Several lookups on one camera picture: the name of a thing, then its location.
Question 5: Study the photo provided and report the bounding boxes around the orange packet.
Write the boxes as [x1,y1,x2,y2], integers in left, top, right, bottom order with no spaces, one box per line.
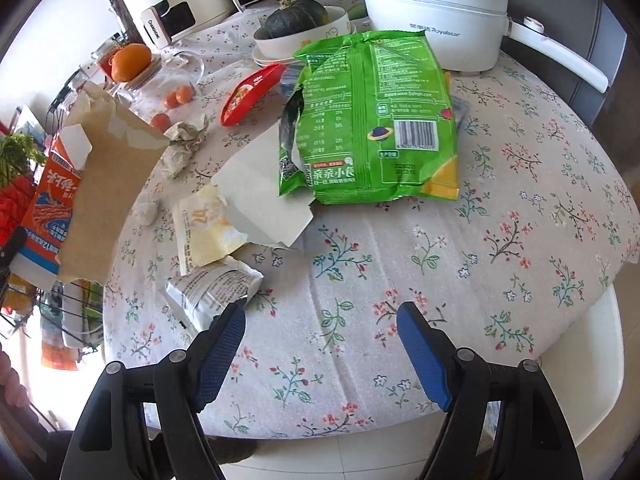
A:
[40,327,81,371]

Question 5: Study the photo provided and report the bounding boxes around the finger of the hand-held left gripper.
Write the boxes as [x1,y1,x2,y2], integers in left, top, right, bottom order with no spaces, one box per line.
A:
[0,226,29,281]

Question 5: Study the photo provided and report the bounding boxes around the floral tablecloth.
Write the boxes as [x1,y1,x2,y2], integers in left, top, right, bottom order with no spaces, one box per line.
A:
[102,0,640,438]

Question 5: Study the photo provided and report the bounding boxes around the green leafy herbs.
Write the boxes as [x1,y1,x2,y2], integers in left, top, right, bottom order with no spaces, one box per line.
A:
[0,132,46,186]

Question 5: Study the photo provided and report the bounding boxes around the white ceramic bowl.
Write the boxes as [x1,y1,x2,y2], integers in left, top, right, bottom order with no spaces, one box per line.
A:
[252,6,352,58]

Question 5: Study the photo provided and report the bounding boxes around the dark green pumpkin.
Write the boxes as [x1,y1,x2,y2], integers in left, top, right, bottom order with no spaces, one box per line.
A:
[263,0,331,40]

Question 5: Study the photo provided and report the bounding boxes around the white cardboard box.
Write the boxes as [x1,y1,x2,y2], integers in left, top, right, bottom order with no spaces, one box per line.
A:
[210,132,315,250]

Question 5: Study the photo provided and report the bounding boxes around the white tissue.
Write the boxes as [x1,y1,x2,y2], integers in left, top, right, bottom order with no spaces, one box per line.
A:
[164,114,211,148]
[159,142,193,178]
[136,195,162,226]

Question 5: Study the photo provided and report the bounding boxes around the crushed clear plastic bottle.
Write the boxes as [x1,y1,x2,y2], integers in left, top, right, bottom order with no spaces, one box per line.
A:
[279,64,471,128]

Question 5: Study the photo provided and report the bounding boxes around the glass jar with clamp lid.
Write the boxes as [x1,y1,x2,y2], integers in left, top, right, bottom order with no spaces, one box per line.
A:
[90,34,126,81]

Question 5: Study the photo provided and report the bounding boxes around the black wire rack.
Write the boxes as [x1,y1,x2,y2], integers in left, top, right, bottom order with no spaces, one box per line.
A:
[0,275,106,356]

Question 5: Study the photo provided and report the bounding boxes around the crumpled silver white packet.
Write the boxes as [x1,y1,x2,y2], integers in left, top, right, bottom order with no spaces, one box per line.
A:
[165,255,265,341]

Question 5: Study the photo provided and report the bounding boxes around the red mesh bag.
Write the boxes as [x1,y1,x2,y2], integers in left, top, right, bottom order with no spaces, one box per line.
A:
[0,175,36,241]

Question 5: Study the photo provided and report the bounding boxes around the white plate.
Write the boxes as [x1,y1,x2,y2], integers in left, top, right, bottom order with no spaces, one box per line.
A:
[252,47,301,67]

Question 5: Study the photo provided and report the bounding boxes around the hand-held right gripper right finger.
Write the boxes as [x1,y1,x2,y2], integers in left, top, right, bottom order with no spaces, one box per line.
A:
[396,301,586,480]

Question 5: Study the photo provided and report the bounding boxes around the white electric pot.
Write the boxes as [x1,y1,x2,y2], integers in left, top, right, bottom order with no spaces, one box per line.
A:
[356,0,610,93]

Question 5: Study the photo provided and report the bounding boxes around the orange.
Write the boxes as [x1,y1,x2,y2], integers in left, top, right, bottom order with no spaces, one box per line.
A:
[111,43,152,83]

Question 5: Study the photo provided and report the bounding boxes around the yellow white food wrapper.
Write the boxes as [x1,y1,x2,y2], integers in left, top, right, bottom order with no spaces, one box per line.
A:
[172,184,250,277]

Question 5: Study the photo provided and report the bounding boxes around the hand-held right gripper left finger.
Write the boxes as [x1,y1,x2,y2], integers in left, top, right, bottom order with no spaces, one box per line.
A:
[59,301,248,480]

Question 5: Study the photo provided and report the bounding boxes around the orange white carton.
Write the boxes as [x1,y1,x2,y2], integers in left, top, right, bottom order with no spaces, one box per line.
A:
[10,125,93,276]

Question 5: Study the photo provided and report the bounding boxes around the brown paper bag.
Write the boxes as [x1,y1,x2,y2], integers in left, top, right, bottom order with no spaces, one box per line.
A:
[57,80,172,283]

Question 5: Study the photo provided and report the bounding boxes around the green snack bag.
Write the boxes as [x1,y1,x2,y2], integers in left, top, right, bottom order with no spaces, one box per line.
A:
[278,30,461,206]

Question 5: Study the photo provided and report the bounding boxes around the red instant noodle cup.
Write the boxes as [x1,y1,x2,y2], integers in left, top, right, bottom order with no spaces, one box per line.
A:
[221,63,287,127]

